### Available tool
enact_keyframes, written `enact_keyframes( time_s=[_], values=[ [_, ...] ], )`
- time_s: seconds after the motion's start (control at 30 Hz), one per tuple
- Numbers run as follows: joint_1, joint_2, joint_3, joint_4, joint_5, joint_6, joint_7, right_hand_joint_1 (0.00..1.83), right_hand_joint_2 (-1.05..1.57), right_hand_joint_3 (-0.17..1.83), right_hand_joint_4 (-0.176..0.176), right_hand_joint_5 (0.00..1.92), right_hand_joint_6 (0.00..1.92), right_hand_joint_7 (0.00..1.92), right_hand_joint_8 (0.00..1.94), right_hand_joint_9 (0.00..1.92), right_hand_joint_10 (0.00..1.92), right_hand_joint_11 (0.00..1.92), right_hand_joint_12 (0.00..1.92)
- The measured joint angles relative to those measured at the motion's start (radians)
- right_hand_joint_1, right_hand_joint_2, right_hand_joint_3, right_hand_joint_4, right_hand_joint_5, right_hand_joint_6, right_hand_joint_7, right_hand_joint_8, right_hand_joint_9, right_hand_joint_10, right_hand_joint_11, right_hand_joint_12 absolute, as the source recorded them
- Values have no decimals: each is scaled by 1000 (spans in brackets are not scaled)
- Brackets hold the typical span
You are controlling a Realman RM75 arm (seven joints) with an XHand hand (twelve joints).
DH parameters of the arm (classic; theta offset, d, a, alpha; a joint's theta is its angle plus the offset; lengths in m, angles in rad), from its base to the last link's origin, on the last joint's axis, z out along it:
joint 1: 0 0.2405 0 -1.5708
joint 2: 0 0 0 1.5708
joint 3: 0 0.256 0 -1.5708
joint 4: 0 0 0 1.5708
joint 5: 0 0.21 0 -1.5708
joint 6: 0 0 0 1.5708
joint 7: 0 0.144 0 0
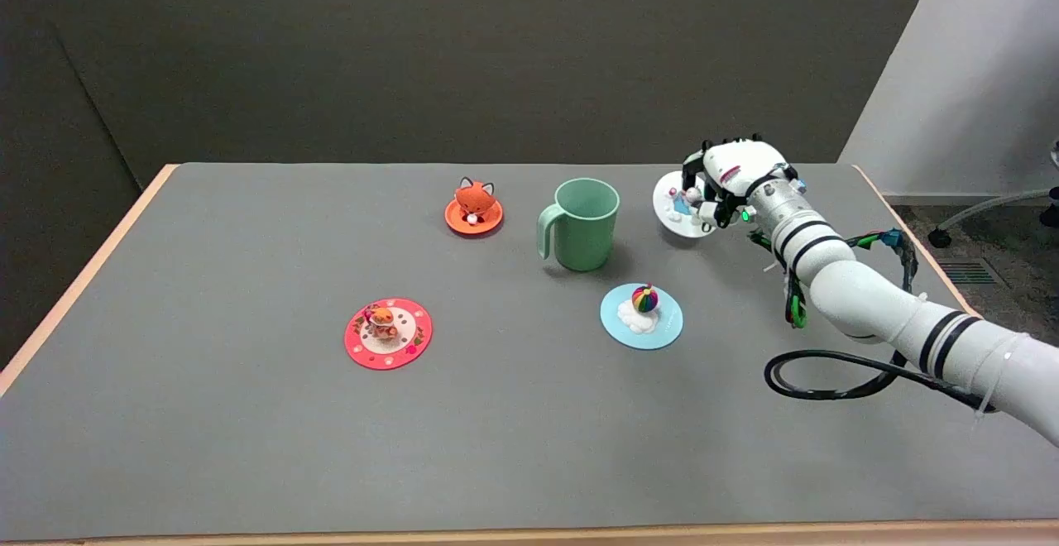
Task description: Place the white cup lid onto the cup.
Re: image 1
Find floor vent grille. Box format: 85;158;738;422
937;259;1006;286

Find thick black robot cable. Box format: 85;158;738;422
764;350;994;413

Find blue cup lid rainbow ball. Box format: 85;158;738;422
600;283;684;351

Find office chair base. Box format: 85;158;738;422
927;141;1059;249

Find orange fox cup lid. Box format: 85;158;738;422
444;176;504;237

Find green plastic mug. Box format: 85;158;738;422
537;178;621;272

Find red cup lid with figurine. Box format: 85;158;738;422
344;298;434;371

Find white cup lid with figurine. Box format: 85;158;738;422
653;170;719;238

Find green black wire bundle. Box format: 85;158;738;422
749;230;919;329

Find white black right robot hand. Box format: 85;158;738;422
681;136;800;229

